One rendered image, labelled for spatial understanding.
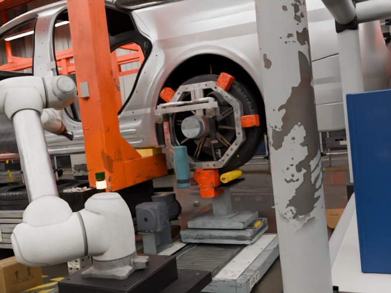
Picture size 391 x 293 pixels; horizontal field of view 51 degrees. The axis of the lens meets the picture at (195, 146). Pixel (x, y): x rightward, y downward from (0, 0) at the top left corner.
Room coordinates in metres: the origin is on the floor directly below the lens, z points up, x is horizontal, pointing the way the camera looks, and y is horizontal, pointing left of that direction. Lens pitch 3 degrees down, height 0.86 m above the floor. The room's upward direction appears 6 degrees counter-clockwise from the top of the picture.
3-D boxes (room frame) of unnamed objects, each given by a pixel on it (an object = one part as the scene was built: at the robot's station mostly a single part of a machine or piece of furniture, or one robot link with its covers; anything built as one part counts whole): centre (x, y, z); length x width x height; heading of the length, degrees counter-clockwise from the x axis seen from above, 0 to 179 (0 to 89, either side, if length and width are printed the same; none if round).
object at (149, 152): (2.98, 0.33, 0.71); 0.14 x 0.14 x 0.05; 64
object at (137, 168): (2.83, 0.41, 0.69); 0.52 x 0.17 x 0.35; 154
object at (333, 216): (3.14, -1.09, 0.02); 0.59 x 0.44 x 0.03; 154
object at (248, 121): (2.49, -0.34, 0.85); 0.09 x 0.08 x 0.07; 64
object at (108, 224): (1.45, 0.34, 0.55); 0.18 x 0.16 x 0.22; 117
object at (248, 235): (2.78, -0.14, 0.13); 0.50 x 0.36 x 0.10; 64
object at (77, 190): (2.36, 0.70, 0.51); 0.20 x 0.14 x 0.13; 66
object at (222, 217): (2.78, -0.14, 0.32); 0.40 x 0.30 x 0.28; 64
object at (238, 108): (2.63, -0.06, 0.85); 0.54 x 0.07 x 0.54; 64
